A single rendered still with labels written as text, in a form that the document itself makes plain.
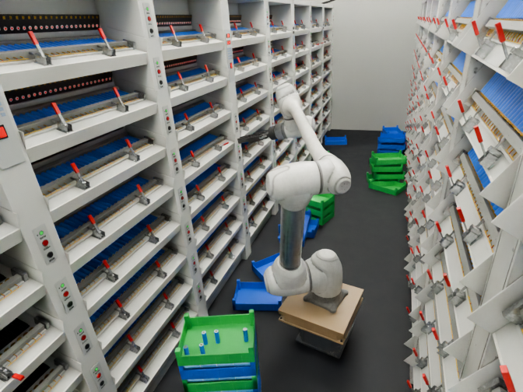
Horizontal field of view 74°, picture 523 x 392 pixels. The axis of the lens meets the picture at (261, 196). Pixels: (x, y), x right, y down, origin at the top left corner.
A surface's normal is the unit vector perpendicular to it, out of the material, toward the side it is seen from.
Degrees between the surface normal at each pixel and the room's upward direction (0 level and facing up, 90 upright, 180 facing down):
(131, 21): 90
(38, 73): 106
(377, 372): 0
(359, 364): 0
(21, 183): 90
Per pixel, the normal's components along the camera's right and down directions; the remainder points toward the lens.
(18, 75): 0.92, 0.34
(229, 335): -0.07, -0.90
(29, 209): 0.94, 0.10
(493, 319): -0.34, 0.43
